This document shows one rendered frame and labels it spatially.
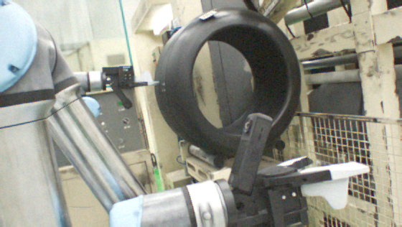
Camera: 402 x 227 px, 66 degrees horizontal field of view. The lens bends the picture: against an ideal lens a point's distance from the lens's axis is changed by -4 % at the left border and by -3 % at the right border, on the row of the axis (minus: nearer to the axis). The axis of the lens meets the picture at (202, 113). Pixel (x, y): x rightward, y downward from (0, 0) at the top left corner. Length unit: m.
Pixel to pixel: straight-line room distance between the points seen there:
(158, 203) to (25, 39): 0.25
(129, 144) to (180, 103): 0.73
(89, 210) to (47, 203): 1.41
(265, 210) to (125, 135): 1.40
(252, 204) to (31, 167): 0.29
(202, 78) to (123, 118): 0.50
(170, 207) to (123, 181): 0.14
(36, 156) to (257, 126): 0.29
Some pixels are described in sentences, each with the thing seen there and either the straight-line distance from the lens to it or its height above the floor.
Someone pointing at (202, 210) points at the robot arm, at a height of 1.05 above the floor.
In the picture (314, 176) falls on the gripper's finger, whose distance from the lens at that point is 0.46.
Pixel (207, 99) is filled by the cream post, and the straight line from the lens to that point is 1.62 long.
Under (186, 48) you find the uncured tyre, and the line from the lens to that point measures 1.18.
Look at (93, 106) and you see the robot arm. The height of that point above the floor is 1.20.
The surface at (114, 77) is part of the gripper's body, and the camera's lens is 1.23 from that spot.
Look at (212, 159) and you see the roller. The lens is 1.27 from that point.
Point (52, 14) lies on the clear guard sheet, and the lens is 1.84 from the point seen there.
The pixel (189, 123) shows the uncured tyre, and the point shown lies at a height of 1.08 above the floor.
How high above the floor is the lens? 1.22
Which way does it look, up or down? 6 degrees down
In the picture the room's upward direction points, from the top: 10 degrees counter-clockwise
